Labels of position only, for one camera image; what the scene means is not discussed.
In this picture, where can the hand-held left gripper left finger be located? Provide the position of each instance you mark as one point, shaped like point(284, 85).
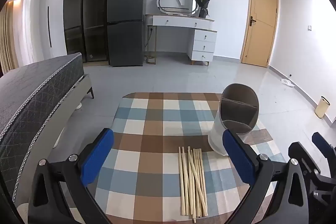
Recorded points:
point(97, 155)

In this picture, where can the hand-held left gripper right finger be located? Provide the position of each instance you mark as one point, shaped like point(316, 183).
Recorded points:
point(239, 158)

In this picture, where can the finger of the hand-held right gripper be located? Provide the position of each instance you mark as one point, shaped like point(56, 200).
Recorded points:
point(321, 144)
point(304, 153)

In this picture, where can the white grey utensil holder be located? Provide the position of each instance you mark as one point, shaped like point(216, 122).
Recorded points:
point(218, 134)

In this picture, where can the bunch of wooden chopsticks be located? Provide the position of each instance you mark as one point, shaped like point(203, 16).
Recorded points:
point(193, 182)

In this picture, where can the cream trash bin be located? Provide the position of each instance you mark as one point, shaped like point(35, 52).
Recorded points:
point(322, 107)

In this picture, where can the checkered tablecloth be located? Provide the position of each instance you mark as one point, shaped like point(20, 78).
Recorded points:
point(157, 121)

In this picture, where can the white paper scrap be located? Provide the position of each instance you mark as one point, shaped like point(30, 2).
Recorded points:
point(287, 82)

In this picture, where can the grey quilted chair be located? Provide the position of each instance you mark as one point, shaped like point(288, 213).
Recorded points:
point(31, 87)

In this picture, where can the white vanity desk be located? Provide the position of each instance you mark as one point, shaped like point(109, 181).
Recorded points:
point(204, 45)

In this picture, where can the glossy white wardrobe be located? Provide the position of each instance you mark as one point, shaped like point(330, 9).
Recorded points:
point(56, 29)

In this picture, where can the dark glass cabinet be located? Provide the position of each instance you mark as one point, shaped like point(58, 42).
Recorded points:
point(89, 11)

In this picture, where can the beige curtain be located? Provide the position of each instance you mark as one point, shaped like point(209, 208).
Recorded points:
point(8, 37)

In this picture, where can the light wooden door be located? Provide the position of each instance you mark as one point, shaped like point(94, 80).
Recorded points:
point(258, 3)

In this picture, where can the dark grey refrigerator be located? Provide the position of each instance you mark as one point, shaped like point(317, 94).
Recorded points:
point(126, 3)

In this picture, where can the bouquet in black wrap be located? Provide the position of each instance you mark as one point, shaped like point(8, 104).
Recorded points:
point(202, 7)

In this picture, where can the oval vanity mirror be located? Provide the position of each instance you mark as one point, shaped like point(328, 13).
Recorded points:
point(170, 2)

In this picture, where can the grey bed frame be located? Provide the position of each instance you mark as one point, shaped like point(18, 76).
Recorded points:
point(85, 85)

